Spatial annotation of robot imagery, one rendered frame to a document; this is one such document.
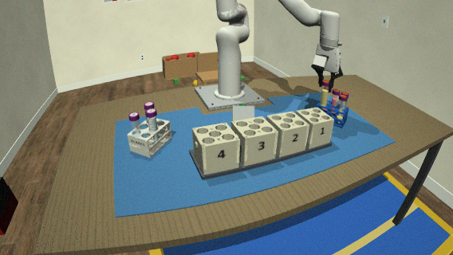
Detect white tube rack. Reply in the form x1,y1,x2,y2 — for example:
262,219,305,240
127,119,171,158

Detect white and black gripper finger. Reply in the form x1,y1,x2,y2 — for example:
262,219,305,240
329,67,343,90
311,65,324,87

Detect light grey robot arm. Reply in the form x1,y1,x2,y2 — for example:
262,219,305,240
215,0,342,100

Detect blue mat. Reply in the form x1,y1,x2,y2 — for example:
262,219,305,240
114,92,395,218

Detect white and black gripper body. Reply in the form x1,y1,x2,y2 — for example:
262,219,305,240
316,43,341,73

